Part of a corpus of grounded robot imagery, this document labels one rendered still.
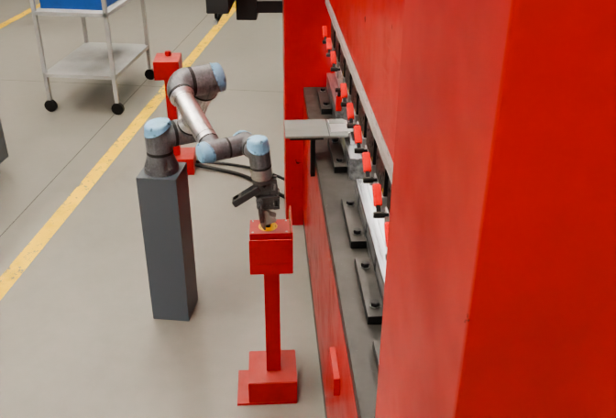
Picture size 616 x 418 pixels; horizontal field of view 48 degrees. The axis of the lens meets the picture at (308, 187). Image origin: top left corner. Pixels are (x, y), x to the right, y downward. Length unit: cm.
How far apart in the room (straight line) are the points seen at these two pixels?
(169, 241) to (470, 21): 288
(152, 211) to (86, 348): 72
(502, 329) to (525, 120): 13
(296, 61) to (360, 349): 211
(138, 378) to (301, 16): 193
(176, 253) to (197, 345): 44
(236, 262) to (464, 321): 345
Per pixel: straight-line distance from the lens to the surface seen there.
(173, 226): 318
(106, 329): 352
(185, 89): 264
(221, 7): 382
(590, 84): 37
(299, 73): 377
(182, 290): 337
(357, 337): 200
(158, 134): 303
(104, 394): 319
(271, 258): 257
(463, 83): 42
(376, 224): 233
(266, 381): 296
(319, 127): 296
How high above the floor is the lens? 217
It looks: 28 degrees down
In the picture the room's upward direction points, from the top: straight up
